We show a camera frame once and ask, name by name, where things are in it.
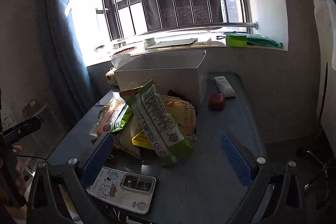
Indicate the red apple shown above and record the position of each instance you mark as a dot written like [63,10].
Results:
[217,102]

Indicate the person's left hand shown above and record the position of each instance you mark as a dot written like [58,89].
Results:
[20,181]

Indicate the flat grey cardboard sheet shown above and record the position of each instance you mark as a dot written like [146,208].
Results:
[173,43]

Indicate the tissue pack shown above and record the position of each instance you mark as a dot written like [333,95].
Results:
[117,61]

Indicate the green white snack bag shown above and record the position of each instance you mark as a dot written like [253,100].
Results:
[159,126]

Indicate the green tape roll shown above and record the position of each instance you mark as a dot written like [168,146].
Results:
[236,40]

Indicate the white cardboard storage box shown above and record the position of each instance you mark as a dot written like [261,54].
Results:
[183,72]

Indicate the white remote control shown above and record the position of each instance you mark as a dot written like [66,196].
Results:
[224,87]

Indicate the round bread snack bag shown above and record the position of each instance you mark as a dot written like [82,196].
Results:
[183,113]

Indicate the yellow spicy snack pouch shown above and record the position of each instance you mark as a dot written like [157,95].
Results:
[141,140]

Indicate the phone with cartoon case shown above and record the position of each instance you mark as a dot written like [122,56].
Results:
[125,190]

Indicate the small white cup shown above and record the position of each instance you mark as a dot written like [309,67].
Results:
[149,42]

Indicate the green plastic bag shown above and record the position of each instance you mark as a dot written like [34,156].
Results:
[260,40]

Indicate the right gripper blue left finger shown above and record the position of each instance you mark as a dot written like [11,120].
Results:
[94,159]

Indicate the orange snack packet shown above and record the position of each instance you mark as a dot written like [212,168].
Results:
[112,118]

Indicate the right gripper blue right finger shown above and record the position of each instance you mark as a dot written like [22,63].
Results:
[240,166]

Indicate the blue curtain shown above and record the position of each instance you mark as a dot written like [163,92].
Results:
[68,76]

